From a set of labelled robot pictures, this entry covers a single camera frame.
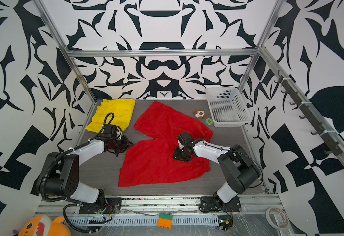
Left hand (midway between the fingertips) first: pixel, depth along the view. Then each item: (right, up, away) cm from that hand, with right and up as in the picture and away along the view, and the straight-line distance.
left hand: (133, 142), depth 91 cm
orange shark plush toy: (-30, -30, -29) cm, 51 cm away
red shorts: (+12, -11, -2) cm, 16 cm away
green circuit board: (+49, -36, -20) cm, 64 cm away
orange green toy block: (+21, -32, -22) cm, 44 cm away
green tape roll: (+50, +12, +16) cm, 54 cm away
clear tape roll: (+75, -33, -20) cm, 84 cm away
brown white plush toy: (+44, +17, +16) cm, 50 cm away
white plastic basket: (+67, +23, +24) cm, 75 cm away
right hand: (+26, -8, -3) cm, 27 cm away
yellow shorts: (-13, +20, +20) cm, 31 cm away
